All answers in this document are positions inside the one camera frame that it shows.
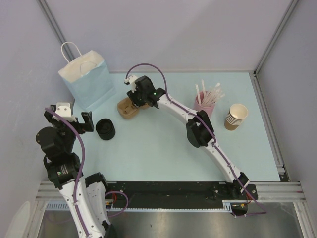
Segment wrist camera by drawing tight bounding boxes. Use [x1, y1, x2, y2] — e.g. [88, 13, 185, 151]
[50, 102, 77, 122]
[124, 75, 138, 93]

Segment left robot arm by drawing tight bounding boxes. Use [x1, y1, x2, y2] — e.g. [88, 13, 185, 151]
[36, 102, 117, 238]

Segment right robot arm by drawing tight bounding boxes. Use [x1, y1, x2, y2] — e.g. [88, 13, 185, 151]
[124, 75, 250, 199]

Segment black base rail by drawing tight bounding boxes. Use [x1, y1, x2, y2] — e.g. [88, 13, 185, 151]
[106, 181, 258, 210]

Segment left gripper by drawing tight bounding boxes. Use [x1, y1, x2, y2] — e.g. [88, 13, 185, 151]
[45, 111, 93, 151]

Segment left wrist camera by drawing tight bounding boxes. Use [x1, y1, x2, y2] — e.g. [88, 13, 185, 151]
[50, 102, 77, 122]

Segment stack of paper cups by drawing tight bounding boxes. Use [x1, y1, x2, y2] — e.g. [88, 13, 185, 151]
[224, 104, 248, 131]

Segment stacked brown pulp carriers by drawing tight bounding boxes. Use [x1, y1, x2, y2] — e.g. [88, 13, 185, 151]
[117, 97, 150, 119]

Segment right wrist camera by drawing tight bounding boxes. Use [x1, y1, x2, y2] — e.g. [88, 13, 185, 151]
[124, 75, 138, 93]

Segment light blue paper bag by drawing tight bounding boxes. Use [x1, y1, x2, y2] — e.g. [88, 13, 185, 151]
[58, 50, 115, 111]

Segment stack of black lids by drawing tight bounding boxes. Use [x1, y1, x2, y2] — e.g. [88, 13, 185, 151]
[96, 119, 116, 140]

